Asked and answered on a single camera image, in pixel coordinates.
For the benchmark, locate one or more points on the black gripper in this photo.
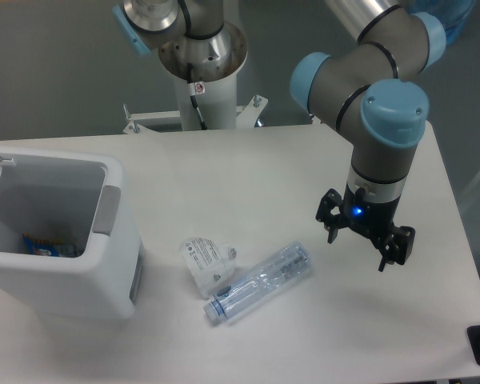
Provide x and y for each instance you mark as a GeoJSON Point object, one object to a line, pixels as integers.
{"type": "Point", "coordinates": [371, 220]}

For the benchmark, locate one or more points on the blue snack wrapper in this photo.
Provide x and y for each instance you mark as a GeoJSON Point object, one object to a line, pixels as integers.
{"type": "Point", "coordinates": [52, 248]}

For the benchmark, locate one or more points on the clear plastic water bottle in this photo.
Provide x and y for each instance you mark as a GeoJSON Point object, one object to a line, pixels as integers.
{"type": "Point", "coordinates": [244, 294]}

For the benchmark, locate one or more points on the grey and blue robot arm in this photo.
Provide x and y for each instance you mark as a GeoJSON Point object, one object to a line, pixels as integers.
{"type": "Point", "coordinates": [366, 96]}

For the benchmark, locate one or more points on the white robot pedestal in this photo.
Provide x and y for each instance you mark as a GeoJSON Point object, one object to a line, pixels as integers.
{"type": "Point", "coordinates": [206, 100]}

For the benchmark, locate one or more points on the clear plastic bag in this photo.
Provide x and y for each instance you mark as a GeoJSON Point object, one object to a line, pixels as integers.
{"type": "Point", "coordinates": [211, 264]}

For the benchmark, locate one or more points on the white pedestal base frame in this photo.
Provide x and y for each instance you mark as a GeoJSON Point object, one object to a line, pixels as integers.
{"type": "Point", "coordinates": [248, 116]}

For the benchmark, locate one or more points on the white trash can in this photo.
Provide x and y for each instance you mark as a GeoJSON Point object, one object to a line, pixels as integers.
{"type": "Point", "coordinates": [74, 198]}

